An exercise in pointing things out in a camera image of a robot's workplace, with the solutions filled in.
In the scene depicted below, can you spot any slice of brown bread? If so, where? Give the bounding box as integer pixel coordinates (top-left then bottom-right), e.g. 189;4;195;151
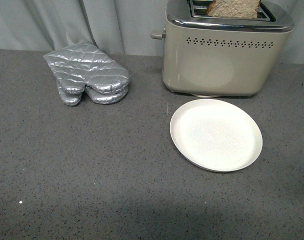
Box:
206;0;261;19

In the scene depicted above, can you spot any beige two-slot toaster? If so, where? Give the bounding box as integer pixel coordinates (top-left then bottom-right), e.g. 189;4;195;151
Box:
151;0;294;96

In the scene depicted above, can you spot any white round plate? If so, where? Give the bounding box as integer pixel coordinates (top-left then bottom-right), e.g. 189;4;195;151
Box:
170;99;263;172

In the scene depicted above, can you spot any lower silver quilted oven mitt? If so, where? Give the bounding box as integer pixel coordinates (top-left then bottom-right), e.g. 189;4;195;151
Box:
56;81;128;106

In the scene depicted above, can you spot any silver quilted oven mitt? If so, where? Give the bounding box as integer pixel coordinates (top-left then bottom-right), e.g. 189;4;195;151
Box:
43;42;130;95
56;81;128;106

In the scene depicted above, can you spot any upper silver quilted oven mitt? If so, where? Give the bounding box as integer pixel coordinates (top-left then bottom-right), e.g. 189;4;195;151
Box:
43;42;130;95

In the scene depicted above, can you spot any grey curtain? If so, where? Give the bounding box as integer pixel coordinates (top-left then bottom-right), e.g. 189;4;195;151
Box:
0;0;304;65

